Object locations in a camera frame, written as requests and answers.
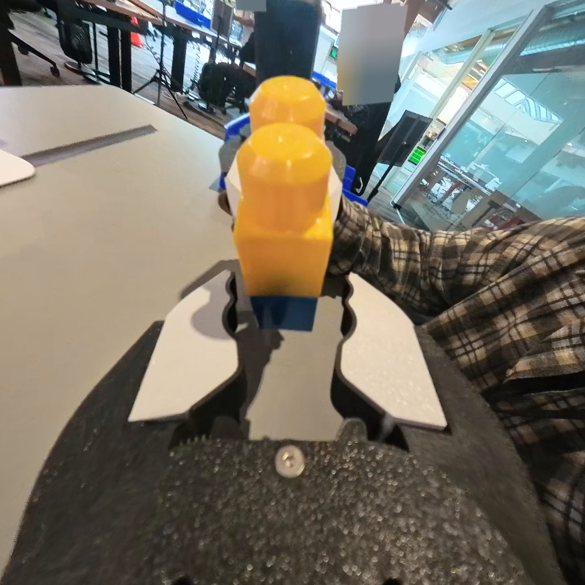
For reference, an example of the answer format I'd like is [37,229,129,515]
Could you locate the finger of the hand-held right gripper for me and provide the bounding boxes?
[328,170,343,221]
[225,156,243,225]

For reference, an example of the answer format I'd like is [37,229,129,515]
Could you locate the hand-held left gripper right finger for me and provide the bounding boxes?
[336,273,448,431]

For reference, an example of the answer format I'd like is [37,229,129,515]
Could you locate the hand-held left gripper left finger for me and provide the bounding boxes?
[128,270,243,423]

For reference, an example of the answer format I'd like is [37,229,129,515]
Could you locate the blue plastic bin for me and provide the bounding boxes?
[219,113,369,207]

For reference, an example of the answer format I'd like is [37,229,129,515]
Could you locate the orange two-stud mega block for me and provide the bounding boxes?
[233,76,335,301]

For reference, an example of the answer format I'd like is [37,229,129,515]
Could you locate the small blue single-stud block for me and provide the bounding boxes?
[250,295,319,332]

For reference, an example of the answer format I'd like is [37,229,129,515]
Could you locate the black tripod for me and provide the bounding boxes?
[133,43,189,120]

